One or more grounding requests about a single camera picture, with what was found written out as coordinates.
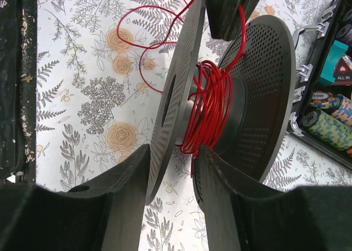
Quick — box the grey cable spool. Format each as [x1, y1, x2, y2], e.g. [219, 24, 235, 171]
[146, 0, 295, 204]

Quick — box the black poker chip case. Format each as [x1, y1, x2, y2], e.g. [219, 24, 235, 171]
[288, 0, 351, 169]

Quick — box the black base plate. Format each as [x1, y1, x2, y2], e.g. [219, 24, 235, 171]
[1, 0, 37, 183]

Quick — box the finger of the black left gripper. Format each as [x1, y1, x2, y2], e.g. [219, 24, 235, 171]
[205, 0, 237, 40]
[233, 0, 260, 38]

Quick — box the teal block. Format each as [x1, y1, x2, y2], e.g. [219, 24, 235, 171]
[319, 40, 351, 87]

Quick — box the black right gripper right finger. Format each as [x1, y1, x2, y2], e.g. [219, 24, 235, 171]
[194, 145, 351, 250]

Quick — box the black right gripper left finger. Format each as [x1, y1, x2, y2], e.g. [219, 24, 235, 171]
[1, 144, 150, 250]

